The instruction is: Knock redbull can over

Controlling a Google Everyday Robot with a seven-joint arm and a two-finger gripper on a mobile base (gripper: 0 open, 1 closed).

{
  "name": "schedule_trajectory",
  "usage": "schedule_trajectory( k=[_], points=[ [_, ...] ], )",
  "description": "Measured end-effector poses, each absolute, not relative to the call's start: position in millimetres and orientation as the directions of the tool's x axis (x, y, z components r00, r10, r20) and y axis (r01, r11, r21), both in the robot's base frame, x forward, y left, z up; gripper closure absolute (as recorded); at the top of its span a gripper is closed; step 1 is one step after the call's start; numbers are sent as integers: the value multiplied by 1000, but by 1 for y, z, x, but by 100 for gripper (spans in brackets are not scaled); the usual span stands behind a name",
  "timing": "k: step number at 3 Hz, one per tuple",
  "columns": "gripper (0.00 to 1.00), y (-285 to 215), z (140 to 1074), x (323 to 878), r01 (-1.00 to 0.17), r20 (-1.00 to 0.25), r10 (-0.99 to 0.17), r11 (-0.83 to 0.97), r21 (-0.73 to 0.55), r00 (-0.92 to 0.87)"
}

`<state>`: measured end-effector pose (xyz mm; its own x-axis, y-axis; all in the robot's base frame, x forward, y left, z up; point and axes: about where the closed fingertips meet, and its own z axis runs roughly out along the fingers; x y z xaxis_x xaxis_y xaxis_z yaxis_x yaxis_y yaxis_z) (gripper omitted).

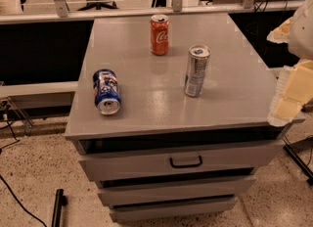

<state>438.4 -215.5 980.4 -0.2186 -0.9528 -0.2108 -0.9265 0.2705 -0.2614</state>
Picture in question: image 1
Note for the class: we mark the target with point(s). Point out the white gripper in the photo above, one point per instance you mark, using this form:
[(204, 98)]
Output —
[(302, 34)]

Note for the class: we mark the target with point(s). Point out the black table leg base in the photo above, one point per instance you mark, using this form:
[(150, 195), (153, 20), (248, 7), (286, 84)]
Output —
[(304, 166)]

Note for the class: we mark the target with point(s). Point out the blue pepsi can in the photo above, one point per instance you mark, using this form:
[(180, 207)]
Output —
[(106, 92)]

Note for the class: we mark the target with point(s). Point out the silver redbull can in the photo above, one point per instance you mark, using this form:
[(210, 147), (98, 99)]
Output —
[(198, 60)]

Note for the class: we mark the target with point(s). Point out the black drawer handle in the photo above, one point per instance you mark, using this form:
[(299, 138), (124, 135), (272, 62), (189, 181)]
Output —
[(185, 162)]

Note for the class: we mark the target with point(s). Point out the red coca-cola can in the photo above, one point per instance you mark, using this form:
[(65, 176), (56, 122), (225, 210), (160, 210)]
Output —
[(159, 34)]

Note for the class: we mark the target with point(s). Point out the black bar on floor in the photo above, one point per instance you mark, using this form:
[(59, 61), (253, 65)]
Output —
[(60, 202)]

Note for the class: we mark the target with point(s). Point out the grey drawer cabinet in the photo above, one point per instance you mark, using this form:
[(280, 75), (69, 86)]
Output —
[(127, 153)]

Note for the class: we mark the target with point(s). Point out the metal wire rack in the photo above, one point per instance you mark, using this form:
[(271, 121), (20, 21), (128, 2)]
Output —
[(11, 112)]

